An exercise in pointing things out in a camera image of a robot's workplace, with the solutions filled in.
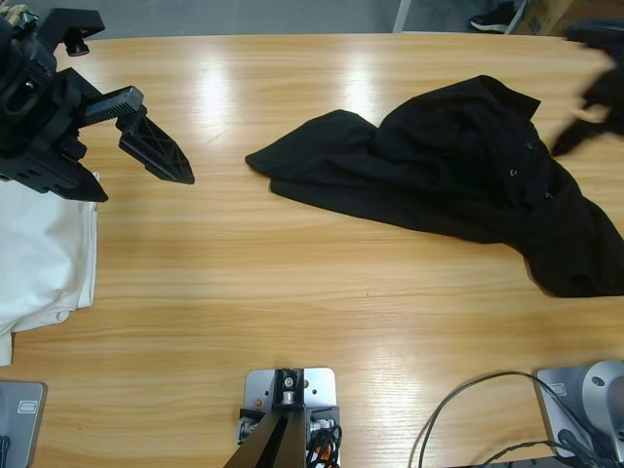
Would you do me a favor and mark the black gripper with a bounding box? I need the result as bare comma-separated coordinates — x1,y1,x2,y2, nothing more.
550,18,624,159
0,8,197,204

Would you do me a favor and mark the black Unitree polo shirt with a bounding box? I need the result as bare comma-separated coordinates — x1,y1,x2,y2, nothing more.
244,75,624,299

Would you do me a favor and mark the wooden pallet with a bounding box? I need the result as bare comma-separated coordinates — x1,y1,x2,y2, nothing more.
0,3,35,25

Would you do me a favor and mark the brown cardboard box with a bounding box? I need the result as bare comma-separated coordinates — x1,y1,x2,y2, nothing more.
522,0,624,38

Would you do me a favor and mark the black white shoe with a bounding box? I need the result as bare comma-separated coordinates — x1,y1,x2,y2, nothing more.
468,0,518,34

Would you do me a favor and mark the white metal post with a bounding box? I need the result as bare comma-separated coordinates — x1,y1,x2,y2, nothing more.
392,0,415,34

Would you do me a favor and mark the black cable at base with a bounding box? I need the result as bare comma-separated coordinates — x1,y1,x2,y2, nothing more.
408,370,596,468

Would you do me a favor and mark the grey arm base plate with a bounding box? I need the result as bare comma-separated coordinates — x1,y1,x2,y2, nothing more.
0,380,46,468
535,360,624,461

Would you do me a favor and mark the white block with dark post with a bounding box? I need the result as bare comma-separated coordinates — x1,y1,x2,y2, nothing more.
234,367,344,468

